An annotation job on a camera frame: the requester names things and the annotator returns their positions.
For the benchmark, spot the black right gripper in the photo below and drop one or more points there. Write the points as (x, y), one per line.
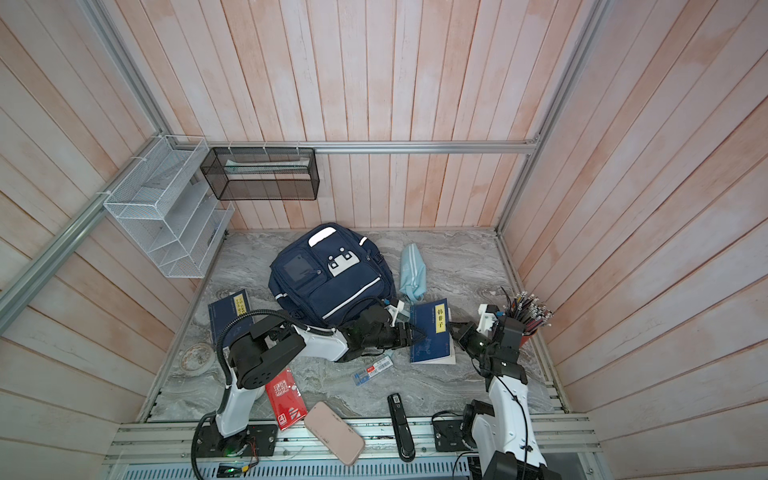
(462, 337)

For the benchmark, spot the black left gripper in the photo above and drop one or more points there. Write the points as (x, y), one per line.
(401, 342)

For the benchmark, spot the blue book with yellow label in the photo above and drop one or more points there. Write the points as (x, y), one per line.
(432, 341)

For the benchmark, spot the navy blue backpack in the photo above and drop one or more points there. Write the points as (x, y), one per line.
(329, 275)

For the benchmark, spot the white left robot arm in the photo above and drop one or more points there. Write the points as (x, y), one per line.
(258, 345)

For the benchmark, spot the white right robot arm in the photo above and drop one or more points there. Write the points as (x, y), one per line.
(501, 430)

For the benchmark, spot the light blue pencil pouch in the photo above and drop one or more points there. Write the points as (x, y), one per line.
(412, 275)

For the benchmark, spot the red pencil holder with pencils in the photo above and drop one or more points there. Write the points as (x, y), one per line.
(527, 309)

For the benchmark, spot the black stapler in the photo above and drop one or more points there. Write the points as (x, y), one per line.
(403, 437)

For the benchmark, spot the pink pencil case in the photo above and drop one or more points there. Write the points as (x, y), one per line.
(334, 433)

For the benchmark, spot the red booklet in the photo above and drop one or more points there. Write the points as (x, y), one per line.
(286, 400)

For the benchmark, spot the clear tape roll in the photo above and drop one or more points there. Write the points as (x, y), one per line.
(197, 359)

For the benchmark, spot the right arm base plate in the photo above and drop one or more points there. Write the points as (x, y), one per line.
(448, 435)

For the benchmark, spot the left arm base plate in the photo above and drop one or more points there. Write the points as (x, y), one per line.
(256, 440)

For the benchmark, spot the black mesh wall basket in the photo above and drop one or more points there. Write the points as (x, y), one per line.
(262, 173)

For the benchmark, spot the white wire mesh shelf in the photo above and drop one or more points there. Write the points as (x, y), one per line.
(169, 210)

